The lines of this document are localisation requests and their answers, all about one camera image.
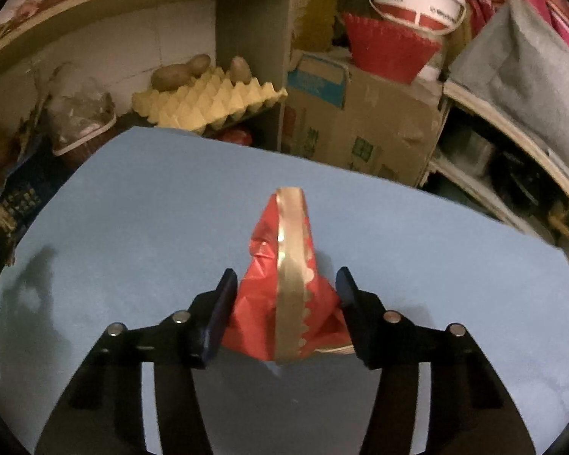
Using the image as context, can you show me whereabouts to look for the grey cloth cover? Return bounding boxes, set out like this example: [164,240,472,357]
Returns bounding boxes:
[448,0,569,179]

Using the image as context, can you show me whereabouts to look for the red gold-edged wrapper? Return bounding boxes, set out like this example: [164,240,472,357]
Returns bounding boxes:
[221,187,357,366]

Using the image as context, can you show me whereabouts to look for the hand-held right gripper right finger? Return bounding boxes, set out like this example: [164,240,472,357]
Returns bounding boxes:
[335,266,536,455]

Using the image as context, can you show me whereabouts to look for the blue table cover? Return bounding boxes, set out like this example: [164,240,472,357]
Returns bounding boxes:
[0,126,569,455]

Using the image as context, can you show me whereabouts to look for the wooden cabinet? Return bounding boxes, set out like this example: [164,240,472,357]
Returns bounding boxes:
[419,78,569,267]

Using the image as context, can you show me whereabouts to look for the potato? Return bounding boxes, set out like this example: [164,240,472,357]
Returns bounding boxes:
[229,55,253,84]
[185,53,212,77]
[150,62,193,92]

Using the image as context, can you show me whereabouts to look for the cooking oil bottle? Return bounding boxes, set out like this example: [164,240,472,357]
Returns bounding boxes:
[294,0,343,53]

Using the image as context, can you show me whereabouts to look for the red woven basket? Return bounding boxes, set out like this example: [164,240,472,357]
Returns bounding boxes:
[343,13,443,86]

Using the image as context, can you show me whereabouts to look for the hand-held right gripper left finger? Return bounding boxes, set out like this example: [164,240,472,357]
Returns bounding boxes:
[34,268,239,455]

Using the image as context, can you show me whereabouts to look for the cardboard box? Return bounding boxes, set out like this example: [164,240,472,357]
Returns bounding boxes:
[281,49,449,188]

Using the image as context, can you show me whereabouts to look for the clear plastic bag jar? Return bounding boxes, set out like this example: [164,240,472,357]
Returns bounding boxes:
[47,63,119,172]

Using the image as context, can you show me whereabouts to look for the yellow egg tray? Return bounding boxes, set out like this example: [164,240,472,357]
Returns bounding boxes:
[131,67,289,135]

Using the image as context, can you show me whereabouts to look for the small steel pot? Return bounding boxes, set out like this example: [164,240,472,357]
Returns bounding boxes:
[454,130,497,176]

